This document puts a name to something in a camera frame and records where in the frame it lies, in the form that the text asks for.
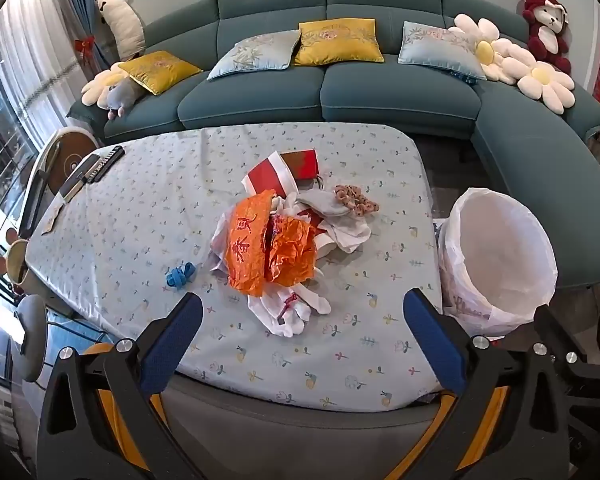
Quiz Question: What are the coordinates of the teal sectional sofa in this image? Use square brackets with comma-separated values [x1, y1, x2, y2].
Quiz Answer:
[67, 0, 600, 291]

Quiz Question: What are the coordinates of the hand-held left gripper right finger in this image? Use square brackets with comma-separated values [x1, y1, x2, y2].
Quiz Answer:
[402, 288, 588, 480]

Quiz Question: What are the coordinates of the white cow plush toy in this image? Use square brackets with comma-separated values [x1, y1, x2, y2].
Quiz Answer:
[94, 0, 146, 61]

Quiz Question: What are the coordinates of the brown dotted scrunchie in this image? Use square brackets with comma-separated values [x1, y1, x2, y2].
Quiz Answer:
[334, 185, 381, 217]

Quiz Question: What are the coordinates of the yellow embroidered cushion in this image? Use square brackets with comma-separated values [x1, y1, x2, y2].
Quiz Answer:
[117, 51, 204, 96]
[294, 18, 385, 66]

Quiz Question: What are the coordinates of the grey plush toy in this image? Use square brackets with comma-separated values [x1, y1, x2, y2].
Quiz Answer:
[105, 82, 143, 120]

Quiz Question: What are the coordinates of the red paper bag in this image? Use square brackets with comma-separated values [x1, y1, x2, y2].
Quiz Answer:
[284, 149, 321, 182]

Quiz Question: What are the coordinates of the red monkey plush toy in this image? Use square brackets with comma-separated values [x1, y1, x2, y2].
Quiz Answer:
[522, 0, 572, 73]

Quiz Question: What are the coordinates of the light blue embroidered cushion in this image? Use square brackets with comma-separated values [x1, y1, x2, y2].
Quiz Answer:
[207, 30, 302, 81]
[397, 21, 487, 81]

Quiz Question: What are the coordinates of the orange plastic bag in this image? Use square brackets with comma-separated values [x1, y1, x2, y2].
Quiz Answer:
[225, 189, 317, 296]

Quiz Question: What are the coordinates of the grey drawstring pouch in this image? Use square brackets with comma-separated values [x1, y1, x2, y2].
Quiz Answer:
[296, 189, 351, 218]

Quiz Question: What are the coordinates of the trash bin with white liner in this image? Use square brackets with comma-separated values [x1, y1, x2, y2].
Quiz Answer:
[436, 187, 558, 338]

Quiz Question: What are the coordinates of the white sheer curtain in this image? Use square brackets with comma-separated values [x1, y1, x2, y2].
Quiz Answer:
[0, 0, 81, 126]

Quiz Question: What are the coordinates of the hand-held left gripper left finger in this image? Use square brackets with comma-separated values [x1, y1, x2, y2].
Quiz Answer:
[37, 291, 204, 480]

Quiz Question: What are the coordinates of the round wooden stool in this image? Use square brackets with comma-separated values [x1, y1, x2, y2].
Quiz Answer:
[45, 127, 102, 196]

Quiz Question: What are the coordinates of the white daisy flower cushion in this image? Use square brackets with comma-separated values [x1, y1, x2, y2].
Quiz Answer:
[81, 62, 131, 107]
[502, 57, 576, 109]
[447, 13, 520, 83]

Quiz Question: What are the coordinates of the small paper card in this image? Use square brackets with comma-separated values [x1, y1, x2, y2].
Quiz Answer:
[42, 205, 64, 236]

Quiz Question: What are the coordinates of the floral printed tablecloth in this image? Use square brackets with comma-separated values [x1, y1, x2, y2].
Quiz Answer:
[25, 122, 443, 413]

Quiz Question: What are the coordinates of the red bow curtain tie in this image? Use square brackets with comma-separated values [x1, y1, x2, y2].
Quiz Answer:
[75, 35, 97, 68]

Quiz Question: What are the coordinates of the blue curtain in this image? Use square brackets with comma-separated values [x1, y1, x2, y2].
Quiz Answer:
[62, 0, 112, 81]

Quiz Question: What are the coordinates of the black remote control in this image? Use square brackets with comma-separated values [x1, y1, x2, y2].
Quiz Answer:
[87, 146, 125, 182]
[60, 155, 101, 204]

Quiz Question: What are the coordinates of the crushed red white paper cup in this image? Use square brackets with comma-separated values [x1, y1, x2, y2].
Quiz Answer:
[244, 151, 298, 197]

